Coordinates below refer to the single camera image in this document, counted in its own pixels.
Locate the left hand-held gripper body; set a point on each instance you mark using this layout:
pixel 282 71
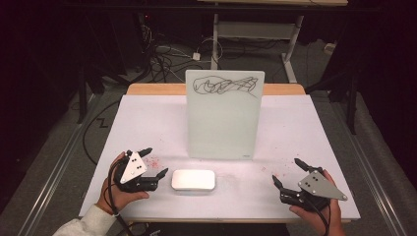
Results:
pixel 132 167

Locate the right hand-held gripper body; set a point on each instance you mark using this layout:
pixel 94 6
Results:
pixel 319 187

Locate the person's left hand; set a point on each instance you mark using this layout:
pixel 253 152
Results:
pixel 114 196

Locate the person's right hand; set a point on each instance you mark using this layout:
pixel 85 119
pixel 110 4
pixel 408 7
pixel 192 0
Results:
pixel 323 221

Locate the white rectangular eraser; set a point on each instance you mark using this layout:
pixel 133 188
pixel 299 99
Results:
pixel 193 179

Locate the white table mat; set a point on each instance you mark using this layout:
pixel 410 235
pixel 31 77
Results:
pixel 282 131

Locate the white scribbled whiteboard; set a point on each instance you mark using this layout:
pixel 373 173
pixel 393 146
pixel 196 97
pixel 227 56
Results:
pixel 224 124

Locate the black metal stand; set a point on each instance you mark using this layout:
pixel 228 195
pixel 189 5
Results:
pixel 82 98
pixel 351 98

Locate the white power adapter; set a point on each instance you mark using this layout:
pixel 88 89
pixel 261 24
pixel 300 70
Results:
pixel 196 56

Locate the white power strip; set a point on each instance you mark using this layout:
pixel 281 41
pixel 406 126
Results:
pixel 329 47

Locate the metal floor rail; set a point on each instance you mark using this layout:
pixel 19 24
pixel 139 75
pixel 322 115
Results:
pixel 373 170
pixel 54 177

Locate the white metal desk frame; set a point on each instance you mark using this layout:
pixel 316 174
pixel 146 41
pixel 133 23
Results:
pixel 254 31

